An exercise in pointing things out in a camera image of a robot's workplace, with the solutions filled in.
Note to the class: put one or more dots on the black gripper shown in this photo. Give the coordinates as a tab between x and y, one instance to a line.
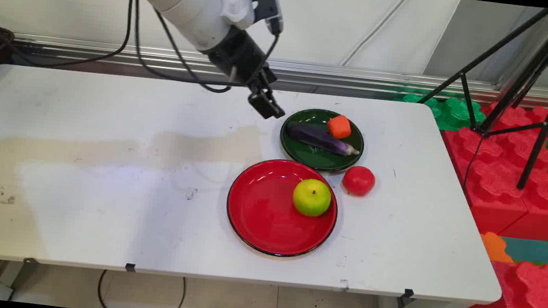
239	55

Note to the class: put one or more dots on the orange toy carrot piece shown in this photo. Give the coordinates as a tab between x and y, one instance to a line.
339	126

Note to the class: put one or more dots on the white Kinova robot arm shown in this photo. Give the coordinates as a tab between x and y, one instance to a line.
188	2

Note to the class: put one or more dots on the purple toy eggplant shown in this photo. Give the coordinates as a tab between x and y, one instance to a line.
318	137

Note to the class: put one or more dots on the dark green plate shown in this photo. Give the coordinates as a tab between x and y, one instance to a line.
304	154

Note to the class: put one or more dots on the green toy apple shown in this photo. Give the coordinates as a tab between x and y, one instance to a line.
311	197

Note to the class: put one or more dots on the red plate with black rim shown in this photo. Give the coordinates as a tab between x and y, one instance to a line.
261	208

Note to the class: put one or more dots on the red toy tomato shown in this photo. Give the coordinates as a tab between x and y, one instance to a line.
358	181

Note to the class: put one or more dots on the black table edge clip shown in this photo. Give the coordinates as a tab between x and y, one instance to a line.
130	267
409	293

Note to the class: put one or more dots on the large red foam block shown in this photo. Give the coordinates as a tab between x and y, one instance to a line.
545	208
490	180

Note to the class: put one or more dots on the flat red foam block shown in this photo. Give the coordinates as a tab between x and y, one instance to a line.
514	117

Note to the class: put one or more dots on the orange foam block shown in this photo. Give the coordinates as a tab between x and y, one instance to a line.
495	247

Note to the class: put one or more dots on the teal foam mat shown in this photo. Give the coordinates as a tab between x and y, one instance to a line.
538	251

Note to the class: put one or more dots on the aluminium wall rail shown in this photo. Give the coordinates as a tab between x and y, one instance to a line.
362	77

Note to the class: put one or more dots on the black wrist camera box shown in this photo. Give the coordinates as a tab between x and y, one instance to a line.
268	5

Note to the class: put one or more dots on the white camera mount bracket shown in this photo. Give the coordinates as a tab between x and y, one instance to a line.
238	2

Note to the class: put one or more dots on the grey table edge bracket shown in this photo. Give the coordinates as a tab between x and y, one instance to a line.
30	261

